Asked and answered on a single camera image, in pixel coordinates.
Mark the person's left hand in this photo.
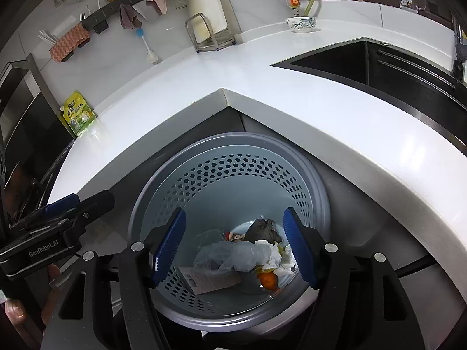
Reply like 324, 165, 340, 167
4, 263, 62, 334

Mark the yellow green pouch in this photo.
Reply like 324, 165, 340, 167
60, 91, 97, 137

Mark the grey perforated trash bin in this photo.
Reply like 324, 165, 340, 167
127, 131, 331, 332

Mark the black range hood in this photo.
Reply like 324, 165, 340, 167
0, 54, 75, 197

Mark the orange wavy cloth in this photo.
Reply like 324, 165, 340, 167
49, 23, 91, 62

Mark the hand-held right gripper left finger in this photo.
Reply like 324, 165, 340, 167
44, 207, 187, 350

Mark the clear plastic bag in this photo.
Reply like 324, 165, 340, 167
193, 241, 272, 277

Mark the orange mandarin peel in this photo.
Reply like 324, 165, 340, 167
257, 270, 280, 290

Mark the bundle of white sticks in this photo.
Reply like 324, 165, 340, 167
38, 29, 61, 46

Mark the pink paper package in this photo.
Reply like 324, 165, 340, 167
177, 266, 243, 295

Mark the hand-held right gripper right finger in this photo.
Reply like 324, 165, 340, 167
283, 207, 417, 350

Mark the white tissue paper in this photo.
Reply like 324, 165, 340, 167
255, 240, 297, 276

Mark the dark grey cloth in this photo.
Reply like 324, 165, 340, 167
244, 218, 283, 244

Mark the metal cutting board rack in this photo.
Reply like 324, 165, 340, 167
185, 13, 236, 52

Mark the black gas stove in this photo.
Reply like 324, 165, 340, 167
7, 175, 62, 223

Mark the grey brown cloth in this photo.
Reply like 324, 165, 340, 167
119, 3, 142, 30

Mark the white bottle brush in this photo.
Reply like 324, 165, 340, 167
136, 27, 161, 64

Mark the white patterned bowl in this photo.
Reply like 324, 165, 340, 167
285, 16, 317, 33

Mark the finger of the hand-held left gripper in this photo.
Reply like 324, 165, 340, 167
11, 190, 115, 236
13, 194, 80, 227

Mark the white cutting board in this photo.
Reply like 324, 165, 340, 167
181, 0, 242, 37

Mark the black wall rail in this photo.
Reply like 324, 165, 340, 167
81, 0, 182, 32

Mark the black kitchen sink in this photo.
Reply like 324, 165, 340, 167
271, 37, 467, 143

